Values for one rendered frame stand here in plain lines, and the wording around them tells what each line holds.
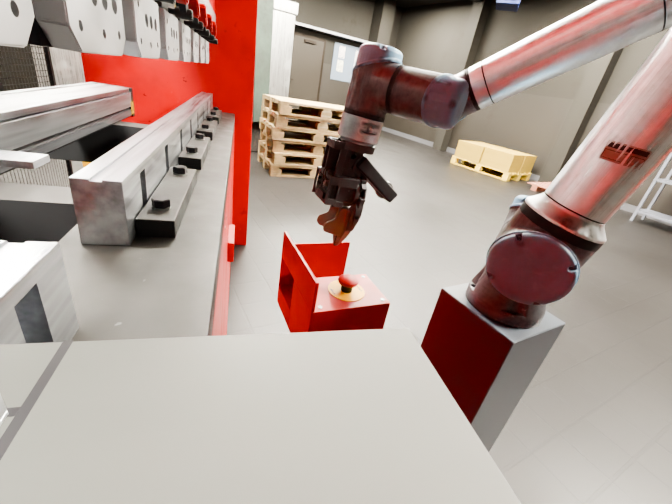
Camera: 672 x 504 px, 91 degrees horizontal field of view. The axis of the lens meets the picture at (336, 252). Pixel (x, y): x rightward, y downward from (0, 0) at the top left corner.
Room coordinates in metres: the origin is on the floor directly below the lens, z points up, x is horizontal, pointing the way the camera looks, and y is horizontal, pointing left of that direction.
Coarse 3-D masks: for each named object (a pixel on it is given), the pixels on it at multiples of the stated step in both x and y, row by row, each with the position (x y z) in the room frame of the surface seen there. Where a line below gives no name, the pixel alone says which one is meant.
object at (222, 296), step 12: (228, 192) 0.94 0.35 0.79; (228, 204) 0.97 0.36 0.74; (228, 216) 0.99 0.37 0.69; (228, 228) 1.03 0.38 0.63; (228, 264) 1.15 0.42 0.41; (228, 276) 1.20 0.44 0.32; (228, 288) 1.26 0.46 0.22; (216, 300) 0.39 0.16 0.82; (216, 312) 0.39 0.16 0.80; (216, 324) 0.39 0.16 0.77
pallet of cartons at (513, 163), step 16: (464, 144) 7.51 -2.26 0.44; (480, 144) 7.49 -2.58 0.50; (464, 160) 7.85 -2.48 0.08; (480, 160) 7.17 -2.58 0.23; (496, 160) 6.88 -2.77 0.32; (512, 160) 6.65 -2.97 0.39; (528, 160) 7.01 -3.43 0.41; (496, 176) 6.83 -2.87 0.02; (512, 176) 6.95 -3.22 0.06; (528, 176) 7.14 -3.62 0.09
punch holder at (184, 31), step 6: (180, 24) 0.86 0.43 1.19; (180, 30) 0.86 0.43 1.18; (186, 30) 0.93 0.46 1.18; (180, 36) 0.86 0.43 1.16; (186, 36) 0.93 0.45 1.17; (180, 42) 0.86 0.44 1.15; (186, 42) 0.93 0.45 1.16; (180, 48) 0.86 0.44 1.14; (186, 48) 0.92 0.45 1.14; (180, 54) 0.86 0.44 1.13; (186, 54) 0.92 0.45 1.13; (180, 60) 0.88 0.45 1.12; (186, 60) 0.91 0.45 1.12
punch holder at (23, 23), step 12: (0, 0) 0.21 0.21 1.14; (12, 0) 0.22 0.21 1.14; (24, 0) 0.24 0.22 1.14; (0, 12) 0.21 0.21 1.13; (12, 12) 0.23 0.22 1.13; (24, 12) 0.23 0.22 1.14; (0, 24) 0.21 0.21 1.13; (12, 24) 0.22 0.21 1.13; (24, 24) 0.23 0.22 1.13; (0, 36) 0.20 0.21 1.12; (12, 36) 0.22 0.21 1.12; (24, 36) 0.23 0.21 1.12
